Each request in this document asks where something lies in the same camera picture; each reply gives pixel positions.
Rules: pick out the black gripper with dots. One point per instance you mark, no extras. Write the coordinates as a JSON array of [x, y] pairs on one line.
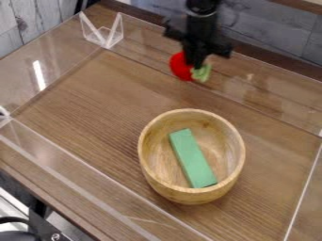
[[201, 41]]

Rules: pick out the red plush strawberry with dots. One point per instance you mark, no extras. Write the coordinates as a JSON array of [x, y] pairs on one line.
[[186, 72]]

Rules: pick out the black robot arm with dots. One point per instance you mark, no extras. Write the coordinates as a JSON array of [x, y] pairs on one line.
[[199, 12]]

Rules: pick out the wooden bowl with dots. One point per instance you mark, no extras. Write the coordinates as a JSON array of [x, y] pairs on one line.
[[222, 146]]

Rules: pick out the green rectangular block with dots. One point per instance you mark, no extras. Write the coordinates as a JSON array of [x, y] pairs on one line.
[[197, 169]]

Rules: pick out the clear acrylic enclosure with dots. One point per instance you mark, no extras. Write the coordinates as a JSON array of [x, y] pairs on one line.
[[79, 101]]

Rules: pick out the black metal bracket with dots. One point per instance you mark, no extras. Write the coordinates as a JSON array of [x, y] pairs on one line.
[[40, 227]]

